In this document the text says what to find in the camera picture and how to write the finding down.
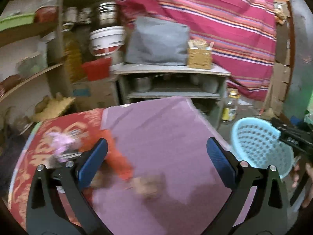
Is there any pink plastic wrapper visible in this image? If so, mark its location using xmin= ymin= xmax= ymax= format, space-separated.
xmin=48 ymin=132 xmax=81 ymax=162

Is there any orange clear plastic wrapper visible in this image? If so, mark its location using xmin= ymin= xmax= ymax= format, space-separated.
xmin=99 ymin=129 xmax=134 ymax=181

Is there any person's right hand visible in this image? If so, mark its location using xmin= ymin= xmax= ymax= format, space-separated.
xmin=292 ymin=162 xmax=313 ymax=209

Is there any light blue plastic basket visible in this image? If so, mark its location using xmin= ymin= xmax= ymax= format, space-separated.
xmin=231 ymin=117 xmax=294 ymax=179

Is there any red patterned towel mat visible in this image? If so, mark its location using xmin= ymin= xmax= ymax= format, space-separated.
xmin=7 ymin=108 xmax=103 ymax=228

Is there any oil bottle on floor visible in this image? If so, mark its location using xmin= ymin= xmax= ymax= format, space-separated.
xmin=221 ymin=88 xmax=240 ymax=123

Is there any yellow egg carton tray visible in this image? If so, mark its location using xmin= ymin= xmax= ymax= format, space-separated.
xmin=31 ymin=97 xmax=75 ymax=122

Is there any purple towel mat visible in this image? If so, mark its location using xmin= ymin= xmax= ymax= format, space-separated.
xmin=91 ymin=96 xmax=257 ymax=235

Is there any cardboard box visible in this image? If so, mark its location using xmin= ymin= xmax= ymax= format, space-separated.
xmin=72 ymin=78 xmax=119 ymax=111

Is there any wooden utensil holder box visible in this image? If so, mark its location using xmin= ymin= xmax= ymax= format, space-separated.
xmin=187 ymin=39 xmax=214 ymax=70

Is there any striped red curtain cloth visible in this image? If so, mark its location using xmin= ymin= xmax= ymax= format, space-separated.
xmin=116 ymin=0 xmax=276 ymax=101

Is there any clear lidded container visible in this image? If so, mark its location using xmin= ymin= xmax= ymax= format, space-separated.
xmin=16 ymin=52 xmax=48 ymax=79

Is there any red plastic basket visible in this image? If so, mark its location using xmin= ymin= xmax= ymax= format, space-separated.
xmin=81 ymin=57 xmax=112 ymax=81

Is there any grey low shelf cabinet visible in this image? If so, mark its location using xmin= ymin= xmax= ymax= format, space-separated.
xmin=115 ymin=64 xmax=231 ymax=129

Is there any large oil jug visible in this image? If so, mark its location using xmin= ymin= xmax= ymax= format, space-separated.
xmin=62 ymin=23 xmax=84 ymax=83

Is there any wooden shelf unit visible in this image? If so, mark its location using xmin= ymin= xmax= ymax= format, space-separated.
xmin=1 ymin=0 xmax=104 ymax=97

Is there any white plastic bucket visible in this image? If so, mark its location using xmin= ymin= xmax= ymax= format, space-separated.
xmin=89 ymin=25 xmax=126 ymax=57

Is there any grey felt cover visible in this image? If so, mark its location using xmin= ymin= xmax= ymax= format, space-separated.
xmin=125 ymin=16 xmax=189 ymax=66

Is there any green plastic tray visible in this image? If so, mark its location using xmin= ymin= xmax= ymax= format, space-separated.
xmin=0 ymin=13 xmax=36 ymax=31

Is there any small red mesh basket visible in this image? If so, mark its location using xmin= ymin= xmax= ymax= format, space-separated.
xmin=34 ymin=6 xmax=58 ymax=23

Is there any steel stock pot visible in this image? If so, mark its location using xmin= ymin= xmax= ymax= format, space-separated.
xmin=94 ymin=1 xmax=120 ymax=28

